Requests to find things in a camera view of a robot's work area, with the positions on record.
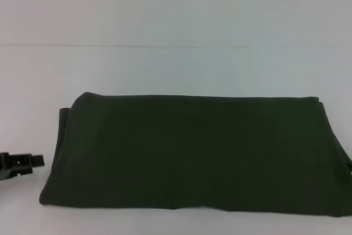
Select dark green shirt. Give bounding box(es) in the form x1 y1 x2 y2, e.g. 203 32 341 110
38 91 352 219

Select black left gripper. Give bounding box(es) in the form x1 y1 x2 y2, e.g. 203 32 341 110
0 152 45 183

